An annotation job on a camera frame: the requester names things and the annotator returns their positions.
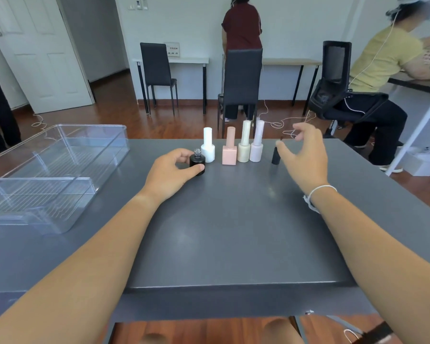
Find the person's right hand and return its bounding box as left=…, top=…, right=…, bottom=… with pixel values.
left=275, top=122, right=330, bottom=204

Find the clear plastic organizer tray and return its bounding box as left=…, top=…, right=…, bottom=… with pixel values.
left=0, top=124, right=131, bottom=235

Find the person's right forearm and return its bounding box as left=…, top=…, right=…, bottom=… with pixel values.
left=308, top=188, right=430, bottom=344

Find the person's left forearm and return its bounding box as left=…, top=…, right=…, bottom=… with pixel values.
left=0, top=189, right=165, bottom=344

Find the white nail polish bottle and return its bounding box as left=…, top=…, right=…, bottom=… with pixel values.
left=200, top=143, right=215, bottom=163

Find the grey table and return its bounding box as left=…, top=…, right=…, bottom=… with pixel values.
left=0, top=139, right=430, bottom=344

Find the person's left hand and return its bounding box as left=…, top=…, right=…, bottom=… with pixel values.
left=141, top=148, right=205, bottom=206

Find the person's leg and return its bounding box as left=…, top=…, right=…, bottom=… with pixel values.
left=140, top=333, right=169, bottom=344
left=261, top=318, right=303, bottom=344

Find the wooden desk with black legs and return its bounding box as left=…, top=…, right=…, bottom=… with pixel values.
left=262, top=57, right=323, bottom=117

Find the black dining chair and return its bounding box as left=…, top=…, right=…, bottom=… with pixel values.
left=217, top=49, right=264, bottom=139
left=140, top=42, right=179, bottom=117

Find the person's right leg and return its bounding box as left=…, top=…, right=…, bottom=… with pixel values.
left=261, top=318, right=303, bottom=344

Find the black mesh office chair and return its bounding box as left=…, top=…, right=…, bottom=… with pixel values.
left=308, top=40, right=389, bottom=139

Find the white desk with black legs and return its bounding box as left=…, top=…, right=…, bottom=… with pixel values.
left=132, top=57, right=210, bottom=116

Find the black nail polish bottle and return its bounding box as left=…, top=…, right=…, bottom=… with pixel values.
left=189, top=148, right=206, bottom=176

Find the light pink round bottle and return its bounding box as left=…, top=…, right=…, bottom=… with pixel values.
left=249, top=142, right=264, bottom=163

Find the black brush cap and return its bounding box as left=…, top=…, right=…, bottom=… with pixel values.
left=271, top=136, right=284, bottom=165

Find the person's left leg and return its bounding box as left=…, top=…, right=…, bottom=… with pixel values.
left=140, top=333, right=169, bottom=344

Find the white panelled door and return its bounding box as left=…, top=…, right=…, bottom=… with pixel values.
left=0, top=0, right=96, bottom=114

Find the black-topped desk with white legs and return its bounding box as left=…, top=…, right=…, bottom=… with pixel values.
left=385, top=76, right=430, bottom=177

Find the clear plastic divider insert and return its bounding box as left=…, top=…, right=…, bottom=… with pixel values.
left=0, top=176, right=97, bottom=235

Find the pink square nail polish bottle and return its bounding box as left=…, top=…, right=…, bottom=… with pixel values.
left=222, top=145, right=238, bottom=166

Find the white box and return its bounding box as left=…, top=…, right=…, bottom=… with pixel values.
left=399, top=146, right=430, bottom=177

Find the white string bracelet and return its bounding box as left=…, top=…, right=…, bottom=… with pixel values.
left=302, top=184, right=338, bottom=214

